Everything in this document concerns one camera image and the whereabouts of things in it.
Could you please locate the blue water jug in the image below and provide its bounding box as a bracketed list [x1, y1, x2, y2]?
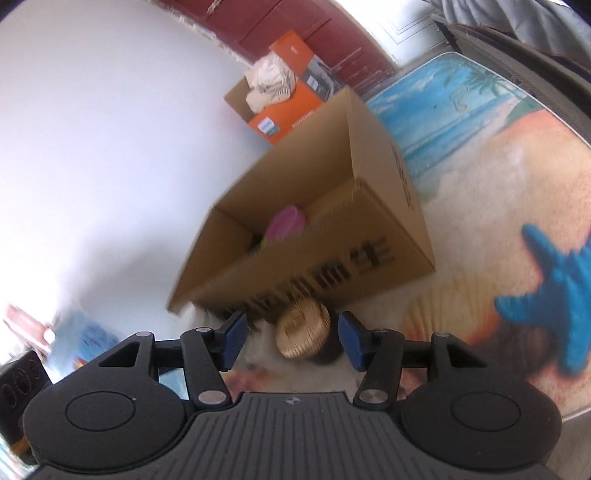
[47, 304, 120, 375]

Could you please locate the brown cardboard box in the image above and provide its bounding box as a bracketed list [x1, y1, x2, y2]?
[167, 89, 436, 317]

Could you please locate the purple bowl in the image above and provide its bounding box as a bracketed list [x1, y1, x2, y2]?
[263, 205, 307, 242]

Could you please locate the dark red door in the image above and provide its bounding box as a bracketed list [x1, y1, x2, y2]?
[163, 0, 397, 95]

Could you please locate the gold lid black jar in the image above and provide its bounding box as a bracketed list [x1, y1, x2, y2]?
[276, 298, 342, 365]

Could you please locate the grey blanket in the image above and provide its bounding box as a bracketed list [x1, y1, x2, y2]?
[430, 0, 590, 65]

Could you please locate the beige cloth in box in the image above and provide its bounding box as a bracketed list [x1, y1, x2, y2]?
[245, 52, 297, 114]

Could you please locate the orange Philips box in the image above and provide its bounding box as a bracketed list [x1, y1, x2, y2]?
[224, 30, 342, 144]

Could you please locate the black speaker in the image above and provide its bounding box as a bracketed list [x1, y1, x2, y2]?
[0, 350, 50, 453]

